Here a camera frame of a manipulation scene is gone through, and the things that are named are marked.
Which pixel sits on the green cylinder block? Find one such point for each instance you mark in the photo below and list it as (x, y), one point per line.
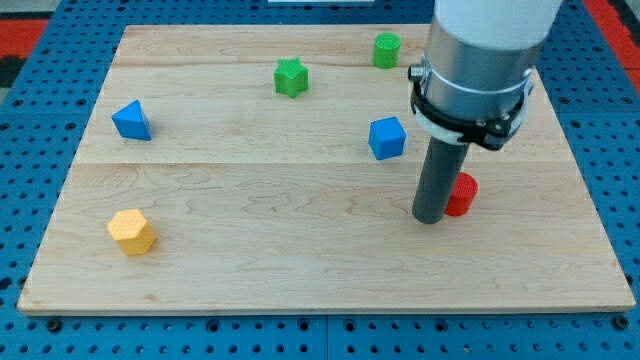
(386, 50)

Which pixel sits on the blue cube block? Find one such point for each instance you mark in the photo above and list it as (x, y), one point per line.
(386, 138)

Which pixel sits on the green star block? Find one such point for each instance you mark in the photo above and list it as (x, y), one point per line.
(290, 77)

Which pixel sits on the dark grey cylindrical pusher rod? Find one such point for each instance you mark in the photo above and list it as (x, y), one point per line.
(441, 168)

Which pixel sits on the yellow hexagon block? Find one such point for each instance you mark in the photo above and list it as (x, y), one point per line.
(131, 232)

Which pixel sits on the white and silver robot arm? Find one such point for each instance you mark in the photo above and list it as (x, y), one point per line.
(471, 85)

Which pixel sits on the blue triangle block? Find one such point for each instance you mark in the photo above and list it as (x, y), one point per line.
(131, 122)

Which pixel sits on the red cylinder block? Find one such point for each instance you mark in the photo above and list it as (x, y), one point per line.
(464, 192)

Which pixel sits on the wooden board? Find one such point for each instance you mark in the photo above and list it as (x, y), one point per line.
(264, 204)

